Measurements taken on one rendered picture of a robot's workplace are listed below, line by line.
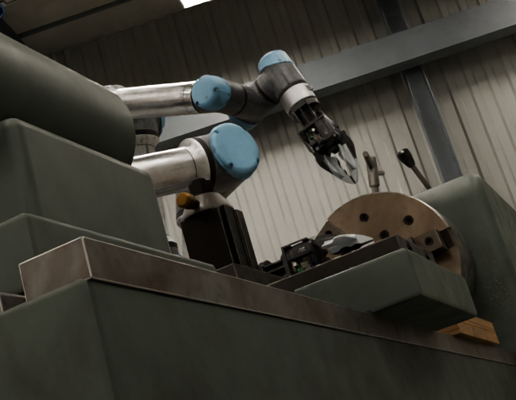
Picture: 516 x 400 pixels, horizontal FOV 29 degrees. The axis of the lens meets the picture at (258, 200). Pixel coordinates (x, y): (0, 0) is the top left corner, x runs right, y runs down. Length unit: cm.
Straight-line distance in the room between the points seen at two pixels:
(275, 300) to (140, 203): 16
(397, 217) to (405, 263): 82
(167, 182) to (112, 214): 103
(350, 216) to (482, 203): 28
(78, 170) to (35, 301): 24
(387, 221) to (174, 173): 43
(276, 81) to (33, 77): 142
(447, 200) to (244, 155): 45
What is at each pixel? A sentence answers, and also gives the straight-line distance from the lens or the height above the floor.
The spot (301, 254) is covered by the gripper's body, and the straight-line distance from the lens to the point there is 178.
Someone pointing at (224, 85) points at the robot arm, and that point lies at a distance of 219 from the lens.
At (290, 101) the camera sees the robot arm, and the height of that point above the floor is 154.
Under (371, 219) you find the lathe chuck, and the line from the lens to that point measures 198.
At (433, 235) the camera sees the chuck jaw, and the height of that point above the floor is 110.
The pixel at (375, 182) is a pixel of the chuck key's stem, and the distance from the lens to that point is 203.
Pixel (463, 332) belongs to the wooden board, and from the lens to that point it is 154.
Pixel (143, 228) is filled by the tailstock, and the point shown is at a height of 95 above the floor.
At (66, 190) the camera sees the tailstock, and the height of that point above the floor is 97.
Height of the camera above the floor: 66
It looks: 18 degrees up
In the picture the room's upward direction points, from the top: 17 degrees counter-clockwise
